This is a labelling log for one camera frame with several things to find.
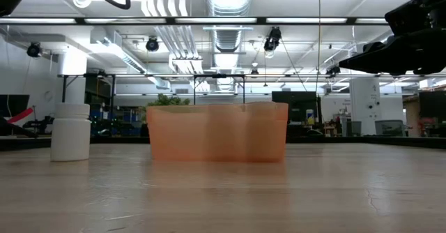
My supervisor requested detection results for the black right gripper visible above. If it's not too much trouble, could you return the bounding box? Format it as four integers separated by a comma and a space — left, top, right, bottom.
338, 0, 446, 77

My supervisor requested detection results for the white plastic pill bottle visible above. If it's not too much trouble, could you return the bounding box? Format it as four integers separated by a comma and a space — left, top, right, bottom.
50, 103, 92, 163

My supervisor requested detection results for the translucent orange plastic basket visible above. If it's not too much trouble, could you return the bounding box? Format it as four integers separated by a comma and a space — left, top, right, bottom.
146, 101, 289, 163

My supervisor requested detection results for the grey bin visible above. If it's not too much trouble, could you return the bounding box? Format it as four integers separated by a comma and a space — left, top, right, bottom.
374, 119, 405, 137

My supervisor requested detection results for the black monitor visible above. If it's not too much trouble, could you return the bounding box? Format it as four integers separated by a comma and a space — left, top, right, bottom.
0, 94, 31, 118
419, 91, 446, 122
271, 91, 318, 119

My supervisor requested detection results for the red pink object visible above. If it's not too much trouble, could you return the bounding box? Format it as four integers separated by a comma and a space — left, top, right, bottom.
6, 107, 35, 124

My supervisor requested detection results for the small green potted plant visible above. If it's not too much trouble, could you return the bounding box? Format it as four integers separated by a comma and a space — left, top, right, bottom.
148, 93, 191, 107

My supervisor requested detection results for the thin hanging cable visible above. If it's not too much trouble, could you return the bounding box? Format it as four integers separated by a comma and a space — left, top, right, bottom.
315, 0, 322, 93

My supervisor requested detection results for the black aluminium table frame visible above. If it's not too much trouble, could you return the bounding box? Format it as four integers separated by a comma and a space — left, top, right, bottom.
0, 135, 446, 153

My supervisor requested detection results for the silver ventilation duct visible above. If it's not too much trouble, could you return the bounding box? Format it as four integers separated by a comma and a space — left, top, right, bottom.
204, 0, 254, 55

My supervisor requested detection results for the black metal rack frame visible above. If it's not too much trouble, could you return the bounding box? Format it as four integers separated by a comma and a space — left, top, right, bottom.
61, 74, 116, 136

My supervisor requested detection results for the black distant metal frame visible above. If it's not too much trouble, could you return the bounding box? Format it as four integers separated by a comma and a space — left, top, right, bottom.
193, 73, 245, 105

